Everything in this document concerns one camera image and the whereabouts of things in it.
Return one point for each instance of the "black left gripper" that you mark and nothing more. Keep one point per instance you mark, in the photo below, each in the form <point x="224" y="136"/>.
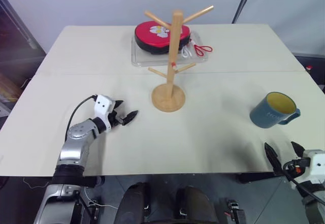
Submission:
<point x="114" y="119"/>

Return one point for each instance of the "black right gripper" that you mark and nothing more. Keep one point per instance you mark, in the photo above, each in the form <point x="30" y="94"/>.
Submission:
<point x="299" y="169"/>

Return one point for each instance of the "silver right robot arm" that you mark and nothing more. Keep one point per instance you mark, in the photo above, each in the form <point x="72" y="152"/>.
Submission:
<point x="313" y="198"/>

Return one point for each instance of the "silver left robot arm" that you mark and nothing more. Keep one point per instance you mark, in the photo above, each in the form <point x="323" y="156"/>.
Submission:
<point x="73" y="147"/>

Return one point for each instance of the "wooden mug tree stand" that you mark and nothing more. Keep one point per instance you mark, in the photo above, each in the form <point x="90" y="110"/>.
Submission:
<point x="168" y="99"/>

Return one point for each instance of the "blue mug yellow inside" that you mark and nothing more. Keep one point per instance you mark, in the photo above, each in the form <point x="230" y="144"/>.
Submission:
<point x="266" y="116"/>

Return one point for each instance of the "clear plastic tray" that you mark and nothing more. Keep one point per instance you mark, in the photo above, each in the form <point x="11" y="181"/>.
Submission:
<point x="149" y="59"/>

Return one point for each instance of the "red tape mark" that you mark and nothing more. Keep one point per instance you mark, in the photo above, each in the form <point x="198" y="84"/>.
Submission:
<point x="173" y="64"/>

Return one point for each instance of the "black clamp fixture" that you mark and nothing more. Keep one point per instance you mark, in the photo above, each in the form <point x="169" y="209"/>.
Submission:
<point x="236" y="211"/>

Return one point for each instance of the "red black punching pad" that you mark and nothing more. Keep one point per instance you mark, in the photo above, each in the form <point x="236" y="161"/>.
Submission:
<point x="152" y="41"/>

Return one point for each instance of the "dark equipment box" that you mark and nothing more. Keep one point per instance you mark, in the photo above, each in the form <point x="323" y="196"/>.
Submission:
<point x="311" y="81"/>

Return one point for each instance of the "dark rounded shape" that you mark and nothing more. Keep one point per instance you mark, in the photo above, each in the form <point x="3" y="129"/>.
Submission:
<point x="194" y="206"/>
<point x="133" y="203"/>

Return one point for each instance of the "dark metal pole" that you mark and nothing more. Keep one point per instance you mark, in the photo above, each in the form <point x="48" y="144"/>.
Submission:
<point x="241" y="3"/>

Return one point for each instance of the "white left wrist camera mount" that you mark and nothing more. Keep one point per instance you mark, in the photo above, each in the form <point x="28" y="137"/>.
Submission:
<point x="102" y="106"/>

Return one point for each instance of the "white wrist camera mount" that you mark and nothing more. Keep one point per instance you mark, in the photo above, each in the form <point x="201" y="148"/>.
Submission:
<point x="102" y="106"/>
<point x="317" y="163"/>

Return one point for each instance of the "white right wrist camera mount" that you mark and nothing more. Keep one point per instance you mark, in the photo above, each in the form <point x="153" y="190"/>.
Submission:
<point x="317" y="163"/>

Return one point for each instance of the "black table frame bracket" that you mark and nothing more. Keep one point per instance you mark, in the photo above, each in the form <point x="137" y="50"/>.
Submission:
<point x="256" y="177"/>
<point x="95" y="181"/>

